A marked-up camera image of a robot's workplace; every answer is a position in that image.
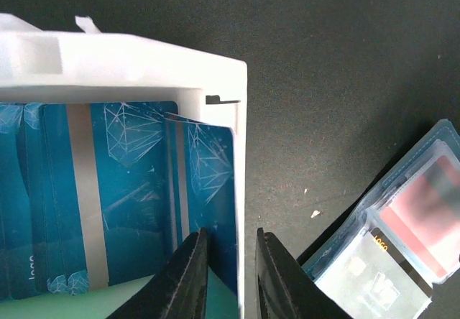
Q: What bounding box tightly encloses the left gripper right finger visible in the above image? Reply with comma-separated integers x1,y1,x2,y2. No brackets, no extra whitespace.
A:
255,228,349,319

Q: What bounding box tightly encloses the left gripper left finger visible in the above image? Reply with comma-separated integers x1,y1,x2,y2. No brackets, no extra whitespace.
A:
109,228,208,318

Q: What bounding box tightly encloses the blue card holder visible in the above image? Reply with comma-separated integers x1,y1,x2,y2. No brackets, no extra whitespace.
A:
298,119,459,318

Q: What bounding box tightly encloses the white bin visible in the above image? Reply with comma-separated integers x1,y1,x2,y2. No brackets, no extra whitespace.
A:
1,14,247,318

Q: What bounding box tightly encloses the green bin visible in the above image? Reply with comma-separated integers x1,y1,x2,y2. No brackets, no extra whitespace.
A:
1,270,239,318

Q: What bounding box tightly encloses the blue card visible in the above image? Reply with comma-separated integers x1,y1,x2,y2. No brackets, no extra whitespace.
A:
165,114,239,318

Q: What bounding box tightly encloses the blue cards stack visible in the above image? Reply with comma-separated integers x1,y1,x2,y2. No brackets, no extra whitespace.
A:
1,101,178,300

